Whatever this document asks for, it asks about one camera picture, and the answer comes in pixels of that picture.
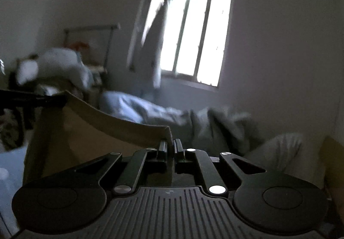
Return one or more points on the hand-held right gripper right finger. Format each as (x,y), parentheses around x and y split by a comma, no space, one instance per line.
(178,157)

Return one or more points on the white bedding bundle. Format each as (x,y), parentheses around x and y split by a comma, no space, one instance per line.
(59,64)

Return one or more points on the barred window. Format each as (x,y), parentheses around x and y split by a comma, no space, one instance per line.
(188,27)

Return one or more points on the light curtain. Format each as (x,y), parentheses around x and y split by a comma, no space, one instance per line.
(153,48)

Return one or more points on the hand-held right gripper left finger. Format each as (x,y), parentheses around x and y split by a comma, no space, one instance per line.
(163,157)

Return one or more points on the metal clothes rack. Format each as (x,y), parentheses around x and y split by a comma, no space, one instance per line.
(91,28)

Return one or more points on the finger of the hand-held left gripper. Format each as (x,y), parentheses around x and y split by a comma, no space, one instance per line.
(32,98)

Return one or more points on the wooden headboard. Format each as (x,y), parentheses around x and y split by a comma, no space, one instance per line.
(333,163)

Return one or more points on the beige garment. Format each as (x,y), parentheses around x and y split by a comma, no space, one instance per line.
(80,134)

